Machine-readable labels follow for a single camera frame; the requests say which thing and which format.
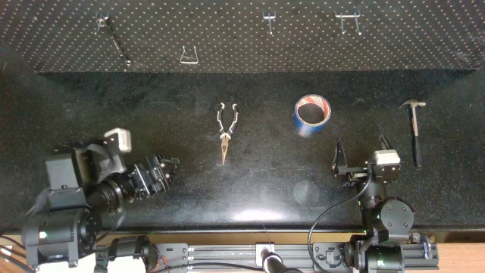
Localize hammer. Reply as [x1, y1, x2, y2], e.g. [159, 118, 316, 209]
[399, 99, 427, 169]

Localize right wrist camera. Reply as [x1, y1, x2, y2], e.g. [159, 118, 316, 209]
[369, 149, 402, 168]

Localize wrench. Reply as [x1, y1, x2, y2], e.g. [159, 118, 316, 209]
[99, 14, 133, 68]

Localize black and white pliers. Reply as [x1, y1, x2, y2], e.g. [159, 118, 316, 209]
[215, 102, 240, 167]

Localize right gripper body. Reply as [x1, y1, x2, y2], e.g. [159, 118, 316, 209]
[330, 163, 376, 189]

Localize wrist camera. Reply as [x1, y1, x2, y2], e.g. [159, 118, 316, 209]
[103, 127, 133, 154]
[369, 149, 402, 168]

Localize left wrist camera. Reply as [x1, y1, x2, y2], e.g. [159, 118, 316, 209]
[103, 127, 133, 154]

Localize mounting rail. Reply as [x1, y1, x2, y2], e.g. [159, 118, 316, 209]
[94, 241, 440, 273]

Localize metal hook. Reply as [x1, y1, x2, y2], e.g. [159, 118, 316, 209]
[333, 10, 363, 36]
[179, 45, 200, 65]
[262, 11, 277, 36]
[94, 11, 111, 36]

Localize roll of blue tape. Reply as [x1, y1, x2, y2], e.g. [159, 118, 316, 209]
[292, 93, 333, 138]

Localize black pegboard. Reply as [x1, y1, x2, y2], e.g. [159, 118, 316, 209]
[0, 0, 485, 74]

